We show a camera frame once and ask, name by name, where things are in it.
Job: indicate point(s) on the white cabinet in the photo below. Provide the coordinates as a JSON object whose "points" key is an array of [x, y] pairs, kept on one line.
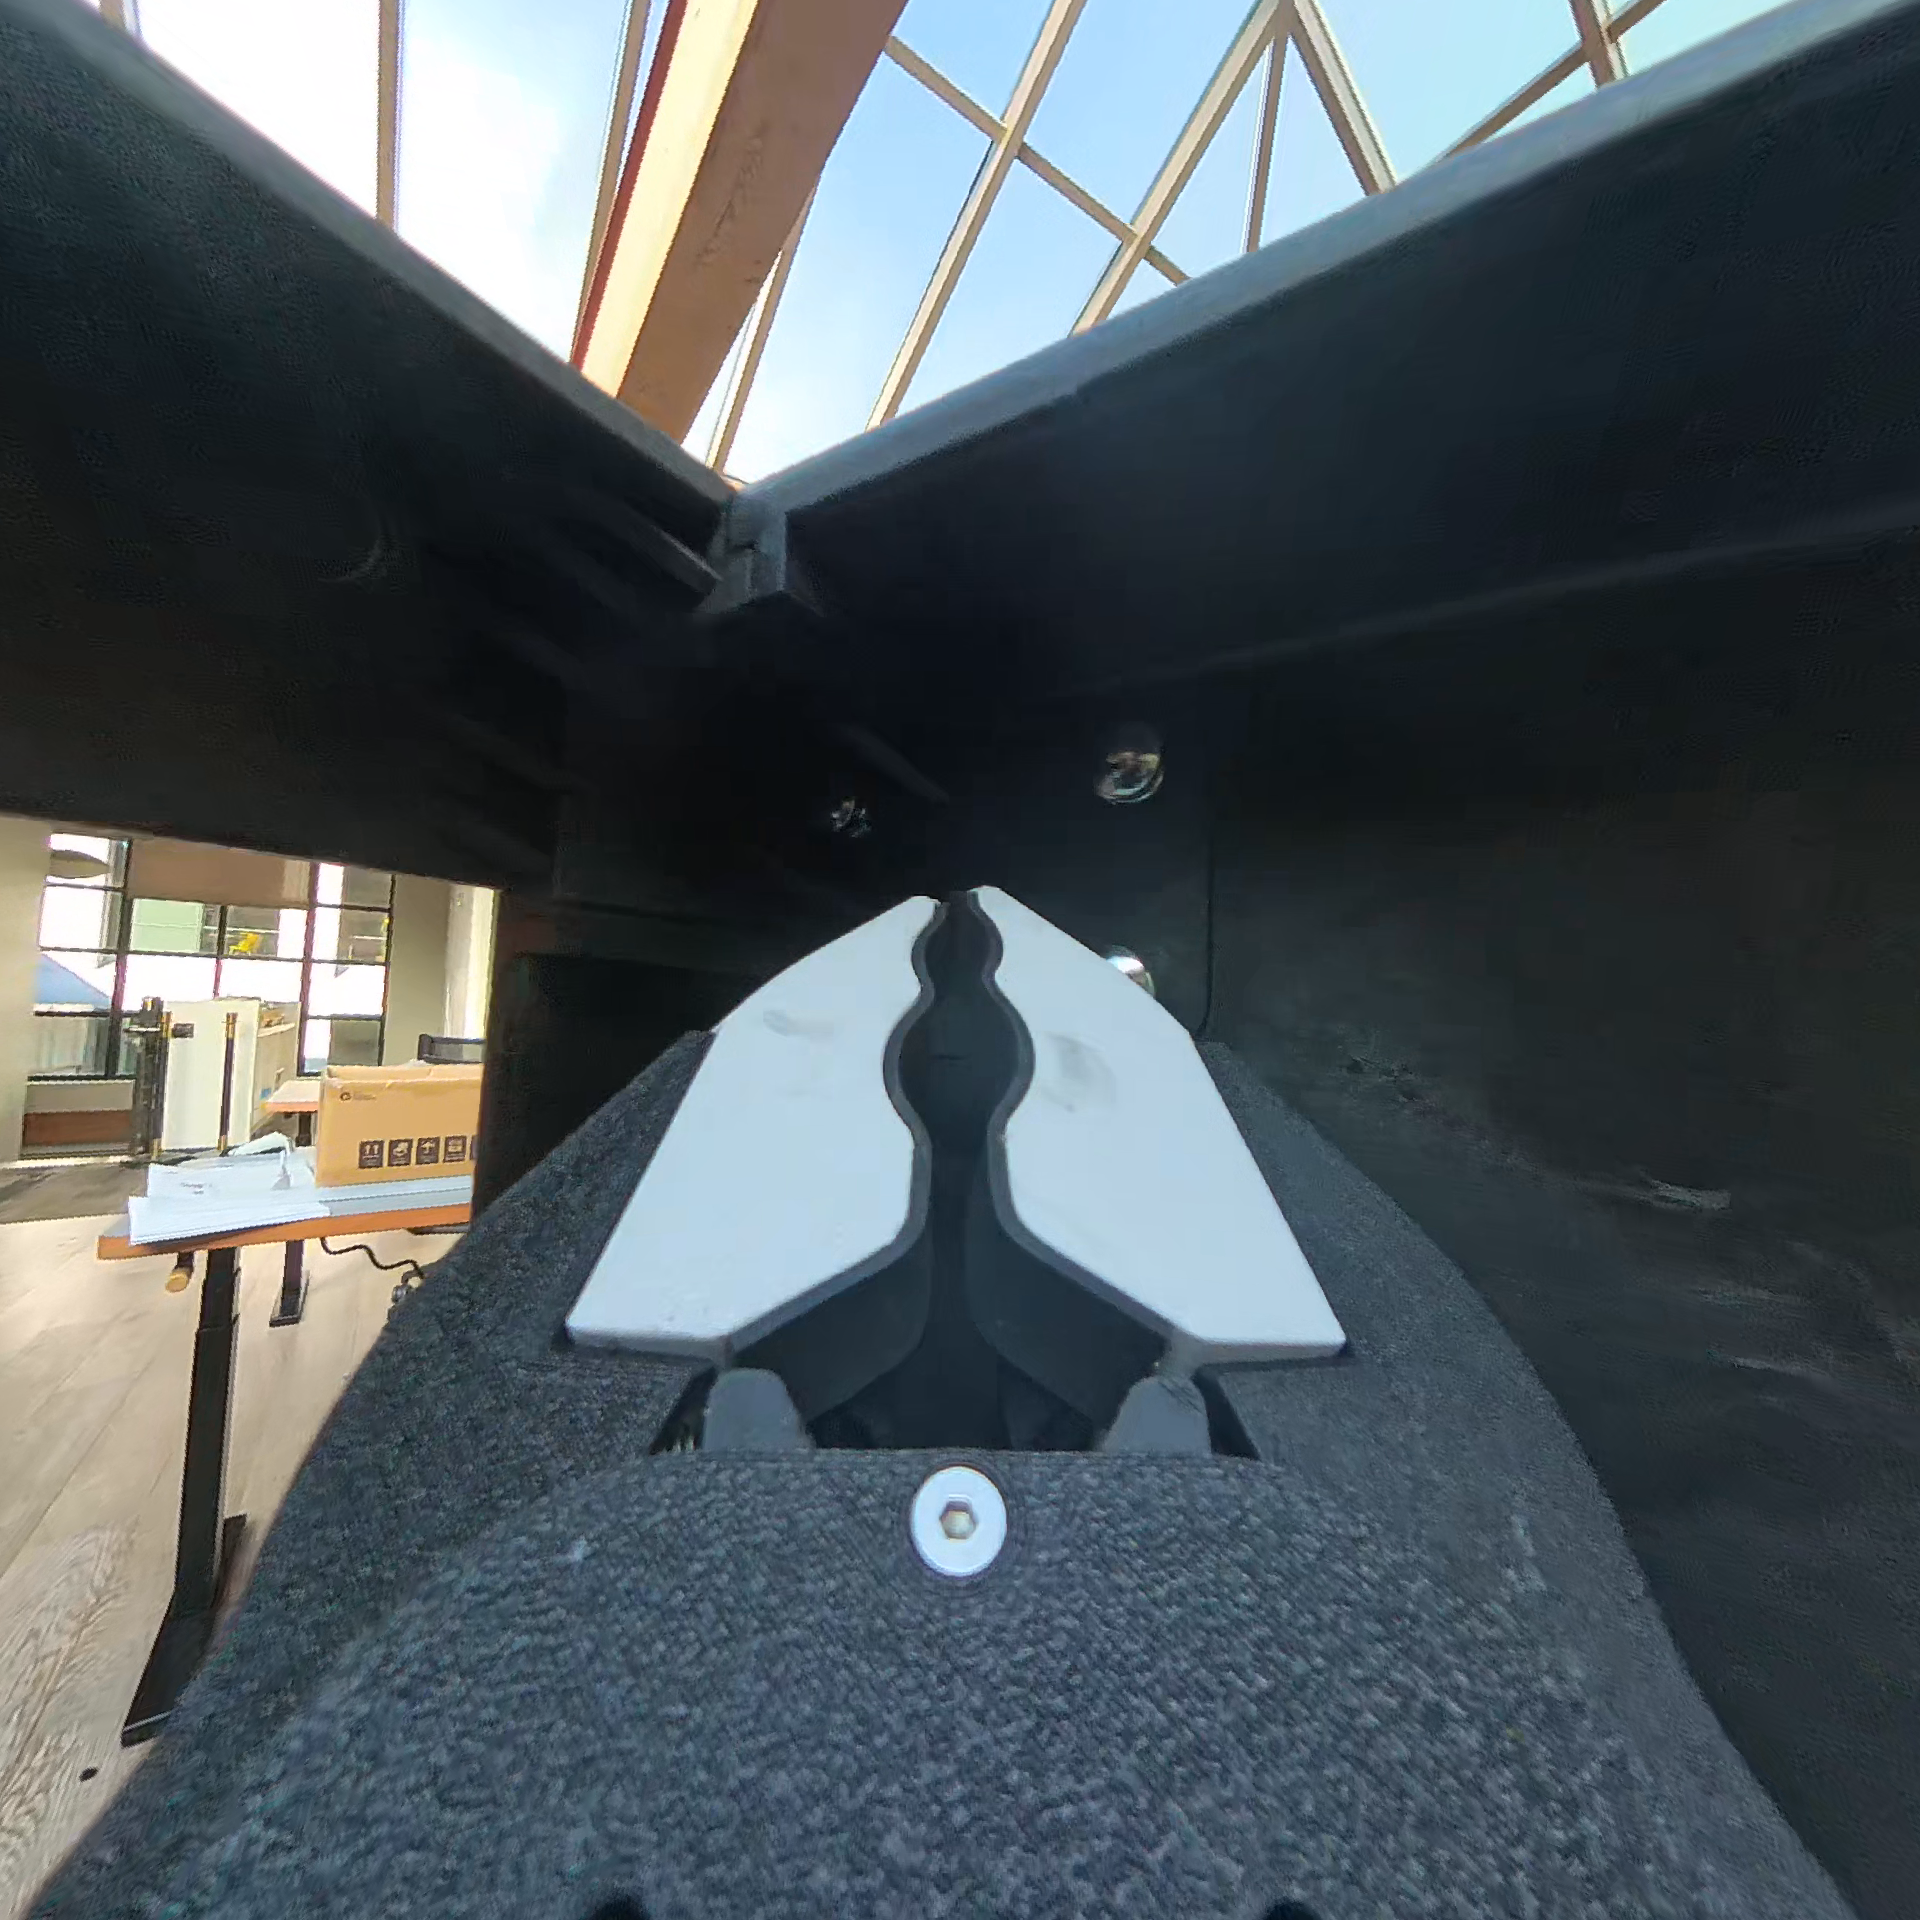
{"points": [[195, 1078]]}

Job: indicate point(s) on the silver screw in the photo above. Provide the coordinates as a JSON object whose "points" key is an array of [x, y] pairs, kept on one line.
{"points": [[1128, 762], [849, 814], [1128, 968]]}

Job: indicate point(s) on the wooden ceiling beam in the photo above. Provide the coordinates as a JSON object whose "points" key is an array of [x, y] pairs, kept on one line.
{"points": [[721, 194]]}

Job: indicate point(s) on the black plastic box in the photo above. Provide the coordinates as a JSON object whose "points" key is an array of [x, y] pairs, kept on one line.
{"points": [[1576, 600]]}

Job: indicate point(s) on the brown cardboard box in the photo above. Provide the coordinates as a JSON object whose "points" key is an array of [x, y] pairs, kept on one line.
{"points": [[399, 1125]]}

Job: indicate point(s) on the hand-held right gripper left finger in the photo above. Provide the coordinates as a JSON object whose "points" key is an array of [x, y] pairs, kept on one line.
{"points": [[749, 1171]]}

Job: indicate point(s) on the grey desk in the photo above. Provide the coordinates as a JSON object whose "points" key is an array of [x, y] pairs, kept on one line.
{"points": [[211, 1425]]}

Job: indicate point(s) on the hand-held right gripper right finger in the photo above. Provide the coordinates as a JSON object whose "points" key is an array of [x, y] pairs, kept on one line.
{"points": [[1155, 1171]]}

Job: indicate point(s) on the black framed window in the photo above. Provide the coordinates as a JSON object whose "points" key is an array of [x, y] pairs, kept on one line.
{"points": [[180, 944]]}

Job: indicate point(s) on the white paper stack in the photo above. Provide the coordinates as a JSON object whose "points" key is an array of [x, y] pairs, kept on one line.
{"points": [[225, 1206]]}

